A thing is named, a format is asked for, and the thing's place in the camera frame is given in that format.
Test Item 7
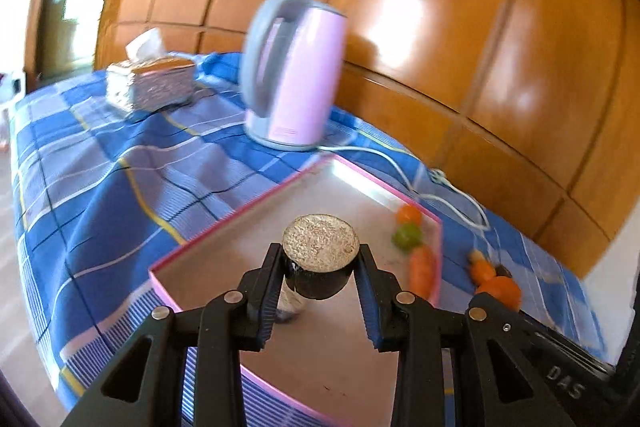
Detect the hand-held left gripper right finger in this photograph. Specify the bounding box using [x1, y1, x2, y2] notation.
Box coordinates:
[356, 244, 576, 427]

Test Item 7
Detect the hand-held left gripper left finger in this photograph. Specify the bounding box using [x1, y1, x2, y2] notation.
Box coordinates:
[87, 243, 287, 427]

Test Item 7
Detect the carrot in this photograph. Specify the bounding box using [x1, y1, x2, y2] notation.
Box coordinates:
[409, 244, 435, 295]

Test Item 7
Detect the green lime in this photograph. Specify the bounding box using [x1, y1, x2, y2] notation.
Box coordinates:
[391, 223, 423, 253]

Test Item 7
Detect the dark cylinder piece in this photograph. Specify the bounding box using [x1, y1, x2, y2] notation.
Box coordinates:
[281, 214, 360, 300]

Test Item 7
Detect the pink shallow tray box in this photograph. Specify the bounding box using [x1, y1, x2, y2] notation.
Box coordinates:
[149, 154, 445, 427]

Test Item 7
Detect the blue plaid tablecloth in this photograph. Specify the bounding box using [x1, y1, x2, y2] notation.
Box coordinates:
[10, 52, 608, 427]

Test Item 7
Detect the pink electric kettle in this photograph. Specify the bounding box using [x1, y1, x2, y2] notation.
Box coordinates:
[239, 0, 349, 152]

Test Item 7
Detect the silver tissue box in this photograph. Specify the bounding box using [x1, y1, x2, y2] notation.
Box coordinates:
[105, 54, 197, 112]

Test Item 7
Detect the white tissue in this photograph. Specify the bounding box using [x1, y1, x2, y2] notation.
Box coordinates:
[125, 28, 163, 60]

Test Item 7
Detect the white power cord with plug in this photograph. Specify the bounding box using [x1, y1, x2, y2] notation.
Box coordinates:
[317, 144, 492, 230]

